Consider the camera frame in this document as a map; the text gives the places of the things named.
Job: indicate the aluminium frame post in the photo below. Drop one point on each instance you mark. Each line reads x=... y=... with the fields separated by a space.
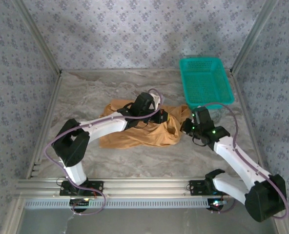
x=254 y=36
x=280 y=219
x=37 y=36
x=12 y=217

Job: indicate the tan t-shirt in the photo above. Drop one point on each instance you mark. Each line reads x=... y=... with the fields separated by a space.
x=139 y=139

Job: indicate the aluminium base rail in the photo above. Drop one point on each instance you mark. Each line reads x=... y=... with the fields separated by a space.
x=147 y=187

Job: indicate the teal plastic slotted basket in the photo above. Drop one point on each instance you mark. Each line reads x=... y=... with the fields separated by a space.
x=205 y=83

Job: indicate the small controller board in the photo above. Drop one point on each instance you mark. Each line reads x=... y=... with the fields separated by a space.
x=216 y=203
x=79 y=201

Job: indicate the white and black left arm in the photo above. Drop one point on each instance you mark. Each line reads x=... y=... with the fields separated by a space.
x=105 y=126

